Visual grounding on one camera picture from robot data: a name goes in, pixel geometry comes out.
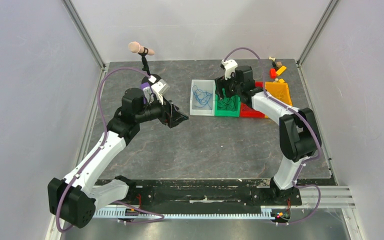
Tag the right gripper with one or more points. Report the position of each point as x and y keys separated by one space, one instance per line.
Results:
x=225 y=87

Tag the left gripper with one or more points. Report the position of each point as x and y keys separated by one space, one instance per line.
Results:
x=175 y=117

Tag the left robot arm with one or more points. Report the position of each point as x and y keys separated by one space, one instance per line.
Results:
x=74 y=198

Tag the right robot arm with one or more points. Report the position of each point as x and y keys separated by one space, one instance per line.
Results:
x=299 y=136

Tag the green plastic bin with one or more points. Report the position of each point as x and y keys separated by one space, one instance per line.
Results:
x=227 y=106

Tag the red plastic bin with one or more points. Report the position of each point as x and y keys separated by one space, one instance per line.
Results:
x=247 y=112

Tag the white plastic bin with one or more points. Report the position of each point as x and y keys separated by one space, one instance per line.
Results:
x=202 y=98

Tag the purple metronome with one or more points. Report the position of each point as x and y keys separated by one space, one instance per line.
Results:
x=147 y=91

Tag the red toy block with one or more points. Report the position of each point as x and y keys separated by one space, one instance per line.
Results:
x=273 y=73

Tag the black microphone stand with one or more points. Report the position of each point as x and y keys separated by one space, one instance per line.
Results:
x=145 y=82

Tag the yellow plastic bin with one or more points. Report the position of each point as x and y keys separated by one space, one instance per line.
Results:
x=280 y=91

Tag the small white toy piece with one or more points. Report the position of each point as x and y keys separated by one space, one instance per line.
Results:
x=271 y=59

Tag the yellow toy block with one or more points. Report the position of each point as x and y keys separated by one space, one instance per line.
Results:
x=281 y=70

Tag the pink microphone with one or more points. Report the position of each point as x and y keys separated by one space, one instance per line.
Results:
x=137 y=48

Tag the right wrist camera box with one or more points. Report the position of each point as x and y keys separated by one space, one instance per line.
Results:
x=229 y=67

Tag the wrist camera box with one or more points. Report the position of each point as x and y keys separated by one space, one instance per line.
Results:
x=229 y=67
x=159 y=89

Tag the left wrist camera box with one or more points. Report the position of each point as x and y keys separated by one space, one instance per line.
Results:
x=159 y=89

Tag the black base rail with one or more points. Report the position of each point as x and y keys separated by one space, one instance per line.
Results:
x=206 y=196

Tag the white comb cable duct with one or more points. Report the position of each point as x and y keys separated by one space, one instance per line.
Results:
x=115 y=212

